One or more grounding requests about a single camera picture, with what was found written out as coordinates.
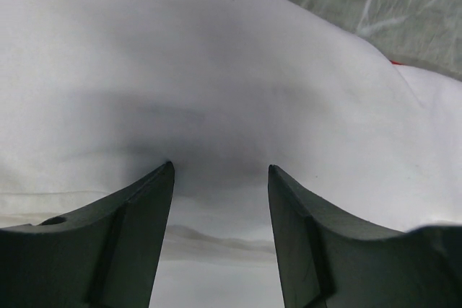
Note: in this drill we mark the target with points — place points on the folded red t shirt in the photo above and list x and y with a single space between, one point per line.
397 63

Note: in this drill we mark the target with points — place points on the white t shirt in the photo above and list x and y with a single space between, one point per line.
97 93

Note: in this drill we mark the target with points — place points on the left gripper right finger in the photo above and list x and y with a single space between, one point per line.
329 258

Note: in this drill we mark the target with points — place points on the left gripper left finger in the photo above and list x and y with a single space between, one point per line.
104 254

